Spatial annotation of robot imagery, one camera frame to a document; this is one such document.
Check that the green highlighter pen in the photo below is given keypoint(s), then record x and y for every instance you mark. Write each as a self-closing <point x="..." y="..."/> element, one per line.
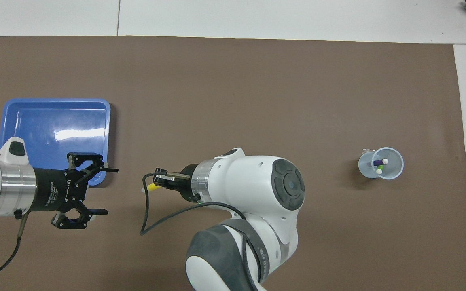
<point x="380" y="169"/>

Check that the large brown table mat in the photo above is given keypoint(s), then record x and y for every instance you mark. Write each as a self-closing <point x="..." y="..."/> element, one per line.
<point x="233" y="121"/>

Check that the purple highlighter pen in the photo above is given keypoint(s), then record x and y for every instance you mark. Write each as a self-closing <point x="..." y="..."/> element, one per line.
<point x="378" y="162"/>

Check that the yellow highlighter pen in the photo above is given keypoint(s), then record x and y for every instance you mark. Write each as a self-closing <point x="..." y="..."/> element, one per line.
<point x="152" y="187"/>

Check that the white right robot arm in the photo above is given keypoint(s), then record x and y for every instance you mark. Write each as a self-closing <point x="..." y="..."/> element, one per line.
<point x="249" y="182"/>

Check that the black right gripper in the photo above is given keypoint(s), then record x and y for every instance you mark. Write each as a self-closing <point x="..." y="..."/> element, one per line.
<point x="187" y="184"/>

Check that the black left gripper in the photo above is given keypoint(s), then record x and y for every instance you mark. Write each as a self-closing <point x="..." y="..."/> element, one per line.
<point x="55" y="190"/>

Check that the translucent plastic cup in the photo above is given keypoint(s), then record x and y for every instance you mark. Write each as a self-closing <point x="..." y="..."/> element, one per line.
<point x="364" y="167"/>

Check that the blue plastic tray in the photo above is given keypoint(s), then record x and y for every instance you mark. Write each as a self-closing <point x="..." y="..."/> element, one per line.
<point x="55" y="117"/>

